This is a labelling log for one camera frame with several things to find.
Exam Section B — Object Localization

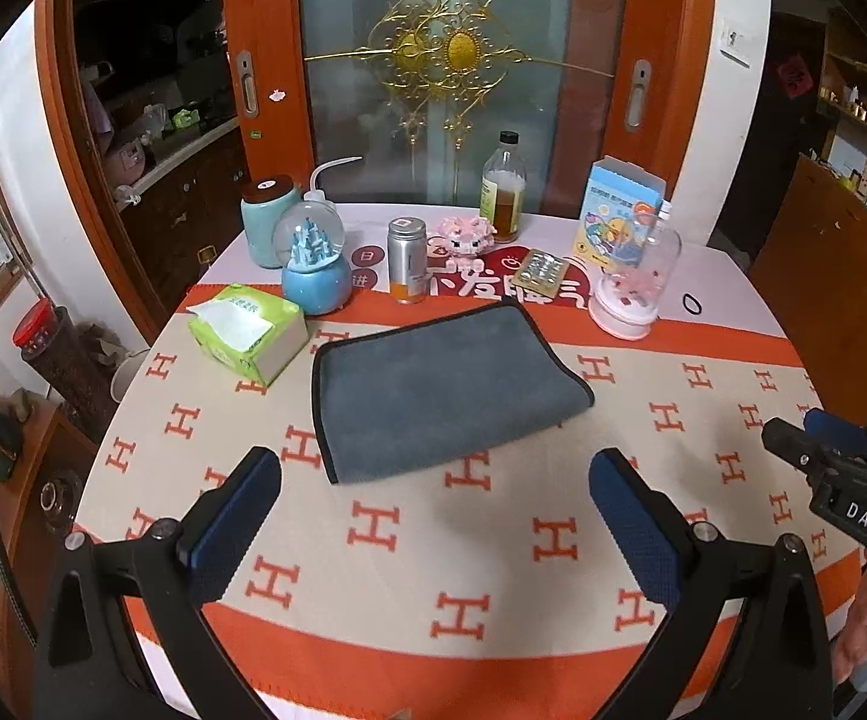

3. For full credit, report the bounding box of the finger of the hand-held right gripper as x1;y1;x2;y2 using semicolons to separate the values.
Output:
761;418;830;476
803;407;867;460

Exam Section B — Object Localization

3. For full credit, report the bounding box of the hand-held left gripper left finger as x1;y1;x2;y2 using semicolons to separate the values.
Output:
32;446;284;720

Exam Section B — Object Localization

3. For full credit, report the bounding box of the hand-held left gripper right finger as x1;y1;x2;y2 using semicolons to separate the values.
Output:
588;447;832;720

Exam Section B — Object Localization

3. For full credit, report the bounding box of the grey towel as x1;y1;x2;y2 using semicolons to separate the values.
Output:
311;298;596;486

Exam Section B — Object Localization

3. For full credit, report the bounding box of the person's right hand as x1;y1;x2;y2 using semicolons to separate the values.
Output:
829;561;867;688

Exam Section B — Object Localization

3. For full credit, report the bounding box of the brown wooden cabinet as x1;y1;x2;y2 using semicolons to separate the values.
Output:
748;154;867;428

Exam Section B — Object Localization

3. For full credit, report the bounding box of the green tissue box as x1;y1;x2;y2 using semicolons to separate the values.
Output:
186;283;310;389

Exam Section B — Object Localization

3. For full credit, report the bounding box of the glass dome with pink flowers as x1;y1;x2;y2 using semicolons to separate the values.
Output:
589;202;683;340

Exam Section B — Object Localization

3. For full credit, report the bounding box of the blue castle snow globe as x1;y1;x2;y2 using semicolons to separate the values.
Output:
273;200;353;316

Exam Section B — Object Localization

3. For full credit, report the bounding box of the pill blister pack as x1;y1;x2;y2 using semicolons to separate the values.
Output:
512;249;571;299

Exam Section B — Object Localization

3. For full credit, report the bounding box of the red lidded jar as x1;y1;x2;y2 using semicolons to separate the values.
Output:
13;298;74;361

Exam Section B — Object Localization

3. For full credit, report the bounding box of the colourful cartoon carton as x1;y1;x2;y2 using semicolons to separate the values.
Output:
572;156;667;267

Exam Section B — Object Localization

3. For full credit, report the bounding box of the teal jar with brown lid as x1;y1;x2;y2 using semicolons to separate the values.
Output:
239;175;304;269

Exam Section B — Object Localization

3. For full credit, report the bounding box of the silver can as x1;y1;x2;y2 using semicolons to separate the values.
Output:
387;217;429;305

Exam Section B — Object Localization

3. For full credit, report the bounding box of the pink block toy figure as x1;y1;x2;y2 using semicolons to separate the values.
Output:
425;215;496;265

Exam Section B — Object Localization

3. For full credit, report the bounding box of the glass bottle with brown liquid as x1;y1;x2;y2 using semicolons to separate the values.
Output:
480;131;528;243

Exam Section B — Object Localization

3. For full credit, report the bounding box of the white bent spout bottle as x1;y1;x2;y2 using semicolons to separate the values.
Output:
304;156;365;222

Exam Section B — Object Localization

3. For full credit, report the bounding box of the red diamond paper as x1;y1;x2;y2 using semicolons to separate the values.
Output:
778;60;817;95

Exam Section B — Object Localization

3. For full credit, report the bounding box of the pink rice cooker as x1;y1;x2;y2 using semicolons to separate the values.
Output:
107;139;153;185

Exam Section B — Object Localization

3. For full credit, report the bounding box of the gold door ornament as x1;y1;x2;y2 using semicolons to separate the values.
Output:
305;0;614;151

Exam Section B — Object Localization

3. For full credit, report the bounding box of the orange wooden glass door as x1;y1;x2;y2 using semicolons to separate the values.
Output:
221;0;719;241

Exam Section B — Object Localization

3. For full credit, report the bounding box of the wooden wall shelf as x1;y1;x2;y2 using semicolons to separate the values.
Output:
815;7;867;218

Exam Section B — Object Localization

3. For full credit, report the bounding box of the silver door handle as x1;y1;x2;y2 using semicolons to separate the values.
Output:
625;60;652;128
236;51;262;119

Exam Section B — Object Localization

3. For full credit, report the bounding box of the white wall switch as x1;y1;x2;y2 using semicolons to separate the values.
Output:
722;17;753;65

